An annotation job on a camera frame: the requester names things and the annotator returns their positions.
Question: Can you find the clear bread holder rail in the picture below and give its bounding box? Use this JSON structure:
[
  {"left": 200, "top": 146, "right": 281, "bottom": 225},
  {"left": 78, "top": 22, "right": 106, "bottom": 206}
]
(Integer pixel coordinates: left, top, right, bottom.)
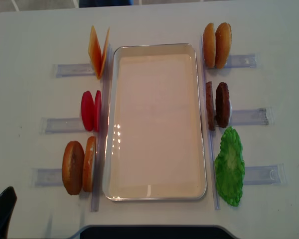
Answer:
[{"left": 225, "top": 53, "right": 261, "bottom": 68}]

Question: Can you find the brown bun top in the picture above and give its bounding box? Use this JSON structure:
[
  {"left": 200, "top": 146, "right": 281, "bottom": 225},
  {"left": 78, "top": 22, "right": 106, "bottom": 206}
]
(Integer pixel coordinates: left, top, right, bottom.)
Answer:
[{"left": 62, "top": 141, "right": 84, "bottom": 195}]

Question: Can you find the clear bun holder rail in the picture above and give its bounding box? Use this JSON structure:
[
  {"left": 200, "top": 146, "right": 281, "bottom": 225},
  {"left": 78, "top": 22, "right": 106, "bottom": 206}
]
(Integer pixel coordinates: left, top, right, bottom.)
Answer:
[{"left": 31, "top": 168, "right": 63, "bottom": 187}]

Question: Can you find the long clear left strip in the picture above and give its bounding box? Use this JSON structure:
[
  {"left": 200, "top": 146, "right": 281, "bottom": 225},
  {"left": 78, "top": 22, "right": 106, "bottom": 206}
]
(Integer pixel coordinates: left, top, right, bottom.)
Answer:
[{"left": 90, "top": 44, "right": 113, "bottom": 212}]

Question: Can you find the right red tomato slice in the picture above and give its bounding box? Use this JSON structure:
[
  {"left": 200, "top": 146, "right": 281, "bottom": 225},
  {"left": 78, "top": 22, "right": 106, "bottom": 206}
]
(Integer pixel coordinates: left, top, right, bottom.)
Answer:
[{"left": 93, "top": 90, "right": 102, "bottom": 132}]

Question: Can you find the clear cheese holder rail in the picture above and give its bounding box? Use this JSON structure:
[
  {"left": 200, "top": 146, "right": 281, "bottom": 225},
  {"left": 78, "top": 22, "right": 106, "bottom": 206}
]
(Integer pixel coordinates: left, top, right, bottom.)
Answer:
[{"left": 50, "top": 63, "right": 96, "bottom": 78}]

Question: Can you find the red tomato slice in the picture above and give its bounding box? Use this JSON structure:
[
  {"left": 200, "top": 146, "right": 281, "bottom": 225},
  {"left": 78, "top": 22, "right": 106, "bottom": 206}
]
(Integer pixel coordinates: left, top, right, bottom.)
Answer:
[
  {"left": 93, "top": 90, "right": 102, "bottom": 132},
  {"left": 81, "top": 91, "right": 94, "bottom": 131}
]

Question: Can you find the orange cheese slice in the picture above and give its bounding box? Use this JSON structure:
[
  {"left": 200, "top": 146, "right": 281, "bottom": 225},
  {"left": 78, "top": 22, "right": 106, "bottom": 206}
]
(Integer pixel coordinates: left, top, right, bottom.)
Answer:
[
  {"left": 99, "top": 28, "right": 110, "bottom": 78},
  {"left": 88, "top": 25, "right": 102, "bottom": 80}
]

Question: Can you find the thin brown meat patty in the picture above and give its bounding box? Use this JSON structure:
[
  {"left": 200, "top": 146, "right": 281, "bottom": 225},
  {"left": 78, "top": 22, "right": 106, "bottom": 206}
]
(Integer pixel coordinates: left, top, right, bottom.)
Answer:
[{"left": 206, "top": 82, "right": 215, "bottom": 131}]

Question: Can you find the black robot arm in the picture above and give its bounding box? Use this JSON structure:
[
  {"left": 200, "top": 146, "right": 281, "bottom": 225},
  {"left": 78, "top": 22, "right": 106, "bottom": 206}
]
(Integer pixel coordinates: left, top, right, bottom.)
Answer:
[{"left": 0, "top": 186, "right": 17, "bottom": 239}]

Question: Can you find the clear tomato holder rail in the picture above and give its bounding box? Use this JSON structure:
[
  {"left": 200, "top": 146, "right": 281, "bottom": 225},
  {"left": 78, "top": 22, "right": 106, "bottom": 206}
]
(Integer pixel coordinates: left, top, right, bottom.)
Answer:
[{"left": 39, "top": 118, "right": 86, "bottom": 134}]

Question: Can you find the left red tomato slice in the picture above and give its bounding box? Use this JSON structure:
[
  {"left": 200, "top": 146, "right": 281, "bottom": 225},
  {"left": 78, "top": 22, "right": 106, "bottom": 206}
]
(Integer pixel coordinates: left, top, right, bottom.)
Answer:
[{"left": 81, "top": 91, "right": 94, "bottom": 131}]

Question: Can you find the right orange cheese slice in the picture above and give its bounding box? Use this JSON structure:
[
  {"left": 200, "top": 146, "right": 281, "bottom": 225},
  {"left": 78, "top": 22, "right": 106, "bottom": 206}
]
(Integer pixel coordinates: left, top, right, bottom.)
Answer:
[{"left": 99, "top": 28, "right": 110, "bottom": 78}]

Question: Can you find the green lettuce leaf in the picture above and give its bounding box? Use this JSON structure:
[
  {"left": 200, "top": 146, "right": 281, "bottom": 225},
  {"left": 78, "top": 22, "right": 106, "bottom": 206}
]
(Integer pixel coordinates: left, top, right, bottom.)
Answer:
[{"left": 214, "top": 126, "right": 245, "bottom": 207}]

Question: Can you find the long clear right strip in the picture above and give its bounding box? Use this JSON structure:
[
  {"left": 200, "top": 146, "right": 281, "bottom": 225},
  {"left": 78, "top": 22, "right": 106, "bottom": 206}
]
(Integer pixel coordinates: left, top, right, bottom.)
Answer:
[{"left": 200, "top": 34, "right": 220, "bottom": 210}]

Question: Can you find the clear patty holder rail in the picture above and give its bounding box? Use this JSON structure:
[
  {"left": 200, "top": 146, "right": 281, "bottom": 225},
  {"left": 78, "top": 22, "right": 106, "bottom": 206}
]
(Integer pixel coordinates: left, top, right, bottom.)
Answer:
[{"left": 229, "top": 108, "right": 274, "bottom": 126}]

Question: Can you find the left orange cheese slice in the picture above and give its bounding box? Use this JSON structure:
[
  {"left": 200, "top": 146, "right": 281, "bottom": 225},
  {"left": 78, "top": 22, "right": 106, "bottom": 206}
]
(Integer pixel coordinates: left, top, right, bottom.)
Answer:
[{"left": 88, "top": 25, "right": 102, "bottom": 80}]

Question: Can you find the left golden bread slice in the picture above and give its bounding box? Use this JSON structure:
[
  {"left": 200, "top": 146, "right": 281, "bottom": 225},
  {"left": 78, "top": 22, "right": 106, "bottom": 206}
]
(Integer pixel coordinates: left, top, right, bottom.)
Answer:
[{"left": 203, "top": 23, "right": 216, "bottom": 68}]

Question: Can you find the long clear strip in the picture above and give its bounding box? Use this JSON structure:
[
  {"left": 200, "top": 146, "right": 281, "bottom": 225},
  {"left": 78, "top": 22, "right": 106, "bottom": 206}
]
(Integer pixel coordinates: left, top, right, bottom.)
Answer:
[
  {"left": 90, "top": 44, "right": 113, "bottom": 212},
  {"left": 200, "top": 34, "right": 220, "bottom": 210}
]

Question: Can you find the black device at table edge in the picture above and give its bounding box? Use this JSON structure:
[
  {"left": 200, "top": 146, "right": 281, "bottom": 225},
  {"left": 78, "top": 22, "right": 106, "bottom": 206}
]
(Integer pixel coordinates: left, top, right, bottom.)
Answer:
[{"left": 80, "top": 226, "right": 232, "bottom": 239}]

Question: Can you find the clear lettuce holder rail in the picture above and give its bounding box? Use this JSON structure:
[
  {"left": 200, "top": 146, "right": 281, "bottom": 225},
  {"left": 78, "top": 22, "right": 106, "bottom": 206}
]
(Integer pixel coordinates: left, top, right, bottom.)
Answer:
[{"left": 244, "top": 164, "right": 287, "bottom": 185}]

